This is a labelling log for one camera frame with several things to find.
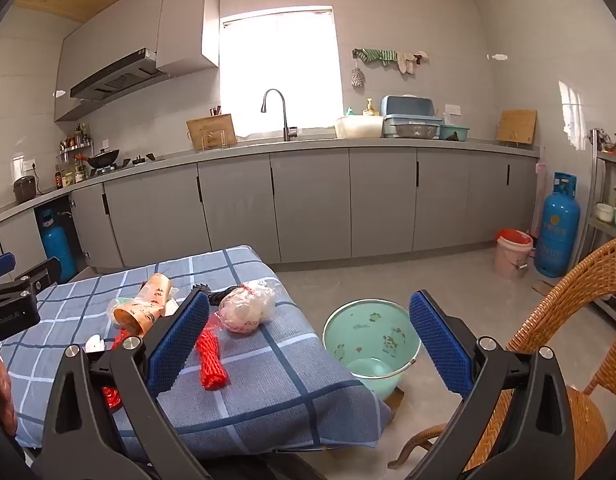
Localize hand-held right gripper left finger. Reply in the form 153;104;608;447
40;287;211;480

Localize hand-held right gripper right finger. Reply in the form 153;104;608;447
408;289;576;480

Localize orange printed paper cup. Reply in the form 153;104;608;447
113;273;173;337

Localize black mesh scrubber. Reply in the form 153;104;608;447
190;284;239;308

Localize plastic bag with white contents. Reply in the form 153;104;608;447
215;280;283;335

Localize mint green enamel bucket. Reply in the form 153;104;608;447
322;300;423;396

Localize person's left hand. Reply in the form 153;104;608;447
0;347;19;436

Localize blue gas cylinder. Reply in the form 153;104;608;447
40;207;79;281
534;172;582;278

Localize dark rice cooker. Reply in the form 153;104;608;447
14;176;37;205

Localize sauce bottles group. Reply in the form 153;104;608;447
54;164;89;190

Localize blue plaid cloth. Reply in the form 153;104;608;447
0;245;393;461

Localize pink bucket with red bag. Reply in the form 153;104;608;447
494;229;534;281

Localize black wok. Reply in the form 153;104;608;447
73;148;121;170

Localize spice rack with bottles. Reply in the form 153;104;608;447
58;122;92;161

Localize wicker chair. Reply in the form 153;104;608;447
388;235;616;480

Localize grey kitchen counter cabinets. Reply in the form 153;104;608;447
0;137;541;281

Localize metal shelf rack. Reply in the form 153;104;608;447
580;127;616;331

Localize black range hood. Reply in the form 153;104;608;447
69;47;169;102

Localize metal colander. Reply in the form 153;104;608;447
395;124;439;139

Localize wooden cutting board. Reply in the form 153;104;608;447
496;109;537;148
186;113;237;151

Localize white plastic tub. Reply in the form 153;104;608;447
335;115;385;140

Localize blue dish rack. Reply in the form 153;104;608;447
380;95;443;139

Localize metal kitchen faucet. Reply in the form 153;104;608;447
260;88;299;142

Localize beige rubber gloves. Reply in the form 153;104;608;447
397;50;429;76

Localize bright window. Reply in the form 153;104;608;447
219;5;343;138

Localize green striped cloth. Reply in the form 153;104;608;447
360;48;399;67

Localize grey wall cabinets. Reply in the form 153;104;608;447
53;0;223;122

